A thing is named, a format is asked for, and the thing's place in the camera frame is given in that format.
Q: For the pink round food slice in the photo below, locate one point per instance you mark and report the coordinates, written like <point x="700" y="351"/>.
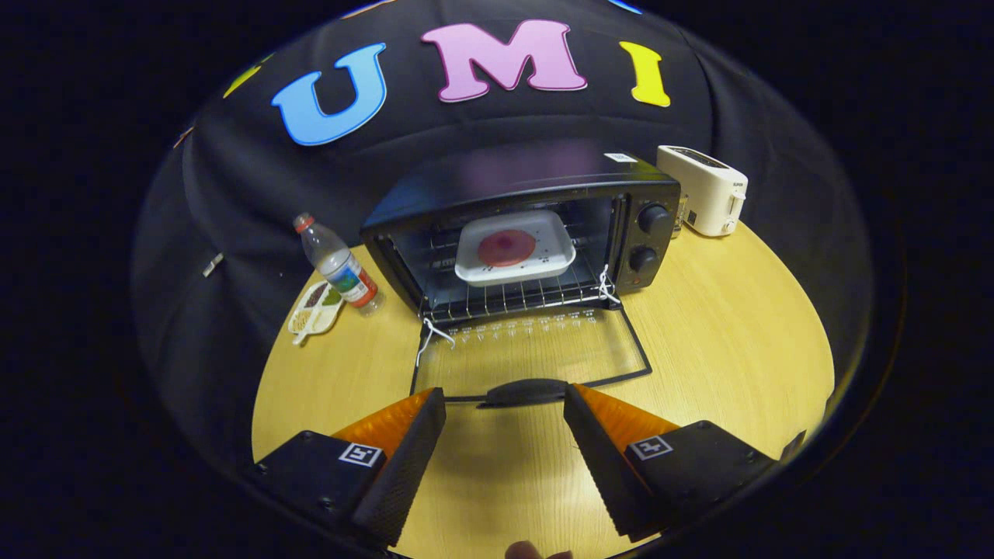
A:
<point x="506" y="248"/>

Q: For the white pop-up toaster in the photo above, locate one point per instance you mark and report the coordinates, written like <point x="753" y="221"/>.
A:
<point x="703" y="190"/>

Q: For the black toaster oven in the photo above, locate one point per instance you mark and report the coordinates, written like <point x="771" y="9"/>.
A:
<point x="505" y="175"/>

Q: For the silver clip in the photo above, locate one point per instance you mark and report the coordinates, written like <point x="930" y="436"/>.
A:
<point x="212" y="265"/>

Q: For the white divided snack dish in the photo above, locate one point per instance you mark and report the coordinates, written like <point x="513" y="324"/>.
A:
<point x="314" y="310"/>

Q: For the black backdrop cloth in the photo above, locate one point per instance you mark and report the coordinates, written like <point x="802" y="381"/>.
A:
<point x="248" y="202"/>

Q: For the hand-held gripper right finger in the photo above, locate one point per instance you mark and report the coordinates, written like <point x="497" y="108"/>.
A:
<point x="606" y="466"/>

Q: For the clear plastic water bottle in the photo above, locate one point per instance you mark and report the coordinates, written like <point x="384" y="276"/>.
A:
<point x="342" y="268"/>

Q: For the white rectangular plate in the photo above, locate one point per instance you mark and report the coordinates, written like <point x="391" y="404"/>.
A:
<point x="555" y="241"/>

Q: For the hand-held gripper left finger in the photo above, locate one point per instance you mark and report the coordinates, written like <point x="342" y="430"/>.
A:
<point x="404" y="466"/>

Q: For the copper clip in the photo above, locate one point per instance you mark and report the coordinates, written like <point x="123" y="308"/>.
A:
<point x="183" y="137"/>

